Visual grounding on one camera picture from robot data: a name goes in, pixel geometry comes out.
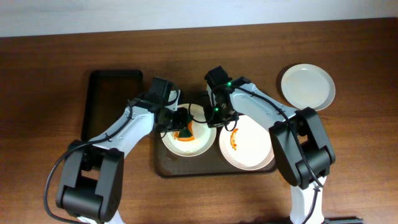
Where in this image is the green orange sponge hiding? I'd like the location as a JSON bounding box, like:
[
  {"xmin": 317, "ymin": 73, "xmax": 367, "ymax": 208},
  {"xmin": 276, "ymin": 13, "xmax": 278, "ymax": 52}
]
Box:
[{"xmin": 173, "ymin": 121, "xmax": 195, "ymax": 142}]

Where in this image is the brown serving tray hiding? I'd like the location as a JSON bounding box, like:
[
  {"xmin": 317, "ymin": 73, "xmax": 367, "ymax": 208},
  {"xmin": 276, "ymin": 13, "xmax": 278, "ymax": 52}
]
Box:
[{"xmin": 153, "ymin": 127, "xmax": 276, "ymax": 178}]

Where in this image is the cream plate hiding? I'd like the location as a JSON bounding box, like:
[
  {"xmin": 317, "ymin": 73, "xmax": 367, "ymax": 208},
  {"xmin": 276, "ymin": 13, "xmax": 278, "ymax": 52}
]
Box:
[
  {"xmin": 162, "ymin": 118, "xmax": 217, "ymax": 157},
  {"xmin": 219, "ymin": 115, "xmax": 274, "ymax": 171},
  {"xmin": 280, "ymin": 63, "xmax": 336, "ymax": 111}
]

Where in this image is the black water basin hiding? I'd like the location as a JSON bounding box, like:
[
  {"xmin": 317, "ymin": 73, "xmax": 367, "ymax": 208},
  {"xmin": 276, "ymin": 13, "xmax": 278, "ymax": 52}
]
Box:
[{"xmin": 81, "ymin": 70, "xmax": 143, "ymax": 141}]

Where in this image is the cream plate back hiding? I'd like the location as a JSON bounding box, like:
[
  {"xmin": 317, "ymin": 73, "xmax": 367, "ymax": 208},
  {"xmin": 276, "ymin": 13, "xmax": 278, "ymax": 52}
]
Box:
[{"xmin": 280, "ymin": 63, "xmax": 336, "ymax": 111}]

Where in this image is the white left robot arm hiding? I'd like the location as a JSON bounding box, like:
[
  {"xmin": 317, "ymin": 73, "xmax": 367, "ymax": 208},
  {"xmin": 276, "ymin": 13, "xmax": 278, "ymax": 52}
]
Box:
[{"xmin": 55, "ymin": 99, "xmax": 190, "ymax": 223}]

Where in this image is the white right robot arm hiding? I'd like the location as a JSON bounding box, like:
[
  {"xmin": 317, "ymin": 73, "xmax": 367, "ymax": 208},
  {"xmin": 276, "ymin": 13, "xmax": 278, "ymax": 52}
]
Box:
[{"xmin": 205, "ymin": 76, "xmax": 336, "ymax": 223}]

